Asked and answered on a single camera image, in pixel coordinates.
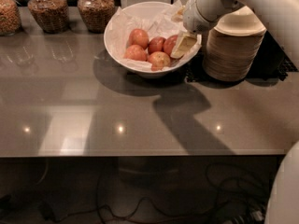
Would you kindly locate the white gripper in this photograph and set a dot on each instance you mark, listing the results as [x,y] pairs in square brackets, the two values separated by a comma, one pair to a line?
[193,17]

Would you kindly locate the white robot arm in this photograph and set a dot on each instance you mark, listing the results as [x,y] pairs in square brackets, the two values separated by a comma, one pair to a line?
[281,19]

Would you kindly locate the white paper bowl liner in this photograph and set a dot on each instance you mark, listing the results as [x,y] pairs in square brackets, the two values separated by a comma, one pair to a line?
[155,22]

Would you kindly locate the large red apple right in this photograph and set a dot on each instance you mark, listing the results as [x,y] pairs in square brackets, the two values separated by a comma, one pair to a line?
[169,43]

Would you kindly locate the red apple centre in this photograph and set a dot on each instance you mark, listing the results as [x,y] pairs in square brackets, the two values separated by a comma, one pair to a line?
[156,44]

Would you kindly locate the yellow red apple front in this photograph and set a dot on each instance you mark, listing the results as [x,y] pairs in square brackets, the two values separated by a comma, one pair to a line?
[159,60]

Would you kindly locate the white ceramic bowl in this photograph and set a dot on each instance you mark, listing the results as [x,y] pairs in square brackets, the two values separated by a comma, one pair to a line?
[142,10]

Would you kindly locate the red apple back left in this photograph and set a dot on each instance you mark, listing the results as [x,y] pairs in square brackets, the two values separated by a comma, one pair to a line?
[139,37]

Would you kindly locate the red apple front left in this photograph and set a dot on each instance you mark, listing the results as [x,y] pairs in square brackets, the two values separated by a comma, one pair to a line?
[135,52]

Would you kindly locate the front stack paper bowls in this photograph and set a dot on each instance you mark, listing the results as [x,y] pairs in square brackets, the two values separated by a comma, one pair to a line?
[232,45]

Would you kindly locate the glass jar right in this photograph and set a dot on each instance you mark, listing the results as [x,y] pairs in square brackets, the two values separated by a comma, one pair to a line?
[96,13]

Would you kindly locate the glass jar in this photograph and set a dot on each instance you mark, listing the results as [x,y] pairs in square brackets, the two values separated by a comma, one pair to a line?
[96,13]
[50,15]
[10,19]

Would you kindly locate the black rubber mat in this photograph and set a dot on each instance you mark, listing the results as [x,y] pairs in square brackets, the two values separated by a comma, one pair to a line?
[269,63]

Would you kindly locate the glass jar middle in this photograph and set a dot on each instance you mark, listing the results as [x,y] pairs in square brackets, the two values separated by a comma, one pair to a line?
[50,15]

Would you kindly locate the glass jar far left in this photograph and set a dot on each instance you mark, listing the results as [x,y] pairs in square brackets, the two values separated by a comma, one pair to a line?
[10,19]

